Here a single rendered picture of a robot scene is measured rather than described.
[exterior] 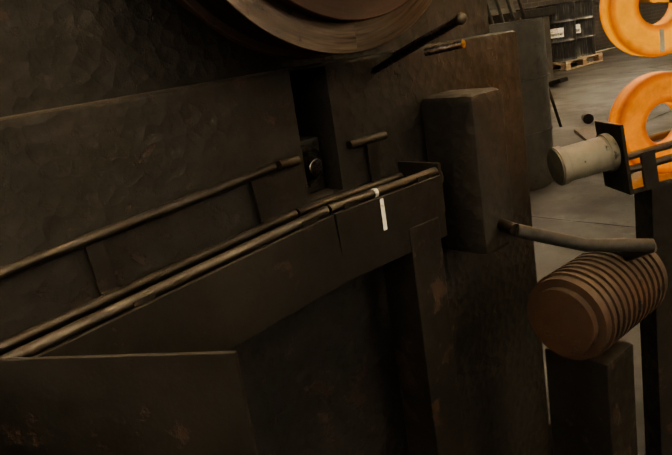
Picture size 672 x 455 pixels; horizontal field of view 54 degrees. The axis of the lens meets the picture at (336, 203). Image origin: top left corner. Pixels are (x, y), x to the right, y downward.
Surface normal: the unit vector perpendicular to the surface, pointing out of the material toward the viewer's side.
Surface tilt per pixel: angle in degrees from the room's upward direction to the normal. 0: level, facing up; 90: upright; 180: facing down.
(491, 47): 90
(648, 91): 89
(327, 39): 90
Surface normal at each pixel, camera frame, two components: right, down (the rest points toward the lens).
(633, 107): 0.14, 0.20
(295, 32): 0.66, 0.08
